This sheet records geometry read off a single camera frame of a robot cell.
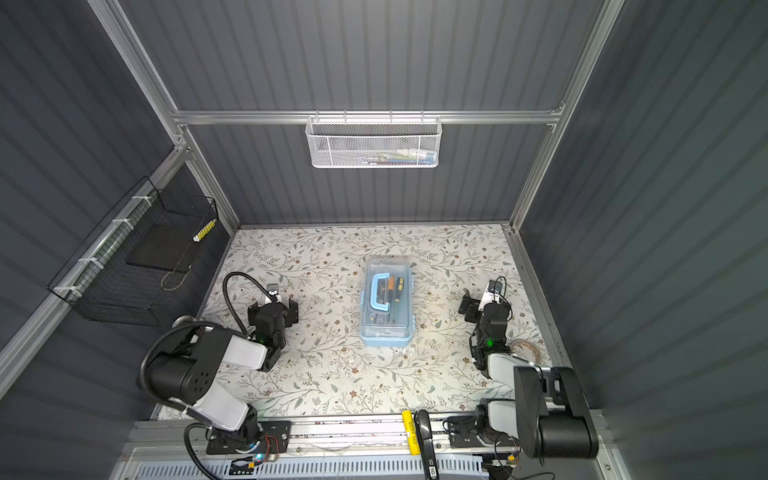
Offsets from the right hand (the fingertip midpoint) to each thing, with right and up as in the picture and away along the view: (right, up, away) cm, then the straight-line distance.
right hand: (487, 296), depth 89 cm
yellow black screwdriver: (-27, +1, +2) cm, 27 cm away
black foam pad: (-87, +15, -13) cm, 89 cm away
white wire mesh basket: (-36, +60, +35) cm, 78 cm away
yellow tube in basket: (-81, +18, -8) cm, 83 cm away
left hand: (-67, -3, +5) cm, 67 cm away
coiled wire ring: (+14, -16, -4) cm, 22 cm away
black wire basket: (-93, +6, -24) cm, 96 cm away
